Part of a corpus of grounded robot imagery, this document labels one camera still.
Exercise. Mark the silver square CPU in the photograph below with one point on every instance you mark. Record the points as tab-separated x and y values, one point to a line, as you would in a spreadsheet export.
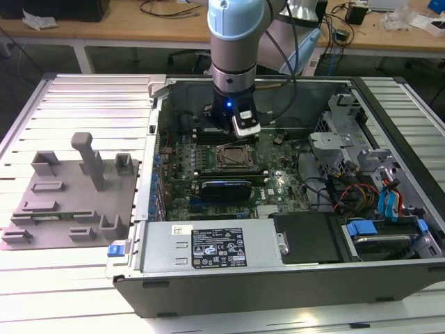
234	157

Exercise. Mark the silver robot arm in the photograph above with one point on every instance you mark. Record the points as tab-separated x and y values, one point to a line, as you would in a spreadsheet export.
233	52

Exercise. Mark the CPU socket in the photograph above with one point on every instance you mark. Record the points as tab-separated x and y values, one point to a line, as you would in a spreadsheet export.
215	168

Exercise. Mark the black RAM slot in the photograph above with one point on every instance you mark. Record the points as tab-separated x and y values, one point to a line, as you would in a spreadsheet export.
200	142
258	181
229	174
200	138
258	177
229	171
200	135

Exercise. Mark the round coin battery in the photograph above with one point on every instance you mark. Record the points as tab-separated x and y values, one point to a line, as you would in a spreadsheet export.
278	139

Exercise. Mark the pale grey case latch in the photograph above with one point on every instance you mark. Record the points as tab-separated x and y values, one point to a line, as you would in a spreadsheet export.
156	85

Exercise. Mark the green motherboard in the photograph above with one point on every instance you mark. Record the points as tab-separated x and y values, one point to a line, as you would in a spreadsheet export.
278	167

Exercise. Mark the black graphics card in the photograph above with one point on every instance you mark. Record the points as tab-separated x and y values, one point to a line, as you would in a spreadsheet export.
226	190

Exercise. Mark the black expansion slot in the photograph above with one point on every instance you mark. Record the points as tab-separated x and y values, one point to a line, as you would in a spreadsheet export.
215	209

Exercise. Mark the silver chipset heatsink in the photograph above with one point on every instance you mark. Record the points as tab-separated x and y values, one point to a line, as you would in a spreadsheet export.
269	210

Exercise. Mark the grey metal disk bay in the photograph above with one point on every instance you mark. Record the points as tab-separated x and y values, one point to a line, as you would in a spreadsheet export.
330	141

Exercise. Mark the wooden desk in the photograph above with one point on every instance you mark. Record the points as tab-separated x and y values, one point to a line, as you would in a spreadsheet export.
139	28

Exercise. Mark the grey power supply unit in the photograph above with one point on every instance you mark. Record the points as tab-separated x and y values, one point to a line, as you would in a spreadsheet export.
163	250

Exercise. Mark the black plastic drive cover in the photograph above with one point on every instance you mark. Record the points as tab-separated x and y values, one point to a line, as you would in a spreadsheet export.
306	240

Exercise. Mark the small black box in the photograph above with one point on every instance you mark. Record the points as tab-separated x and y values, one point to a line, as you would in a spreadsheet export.
356	15

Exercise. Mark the blue case latch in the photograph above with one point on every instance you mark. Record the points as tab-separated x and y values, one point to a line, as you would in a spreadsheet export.
115	251

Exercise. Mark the grey parts rack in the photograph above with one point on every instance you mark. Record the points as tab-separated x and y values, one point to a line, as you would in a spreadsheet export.
69	205

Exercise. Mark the hard disk blue carrier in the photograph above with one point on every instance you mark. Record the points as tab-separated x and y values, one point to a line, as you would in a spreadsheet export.
361	228

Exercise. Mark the open black PC case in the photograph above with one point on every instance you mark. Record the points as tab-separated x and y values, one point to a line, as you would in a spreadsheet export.
243	292

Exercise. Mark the clear plastic bag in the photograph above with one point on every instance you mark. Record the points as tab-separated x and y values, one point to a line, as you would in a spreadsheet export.
396	19

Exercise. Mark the black monitor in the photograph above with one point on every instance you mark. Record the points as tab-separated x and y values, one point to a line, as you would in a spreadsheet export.
52	8

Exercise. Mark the crumpled white paper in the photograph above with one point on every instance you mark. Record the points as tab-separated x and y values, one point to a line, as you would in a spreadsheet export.
38	21

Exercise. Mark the white cardboard box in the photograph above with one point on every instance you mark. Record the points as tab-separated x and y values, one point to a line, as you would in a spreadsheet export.
436	29

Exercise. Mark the blue box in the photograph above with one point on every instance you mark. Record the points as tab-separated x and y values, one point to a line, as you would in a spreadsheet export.
438	5

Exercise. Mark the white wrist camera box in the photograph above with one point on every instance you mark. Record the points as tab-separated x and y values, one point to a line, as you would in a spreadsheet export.
248	129

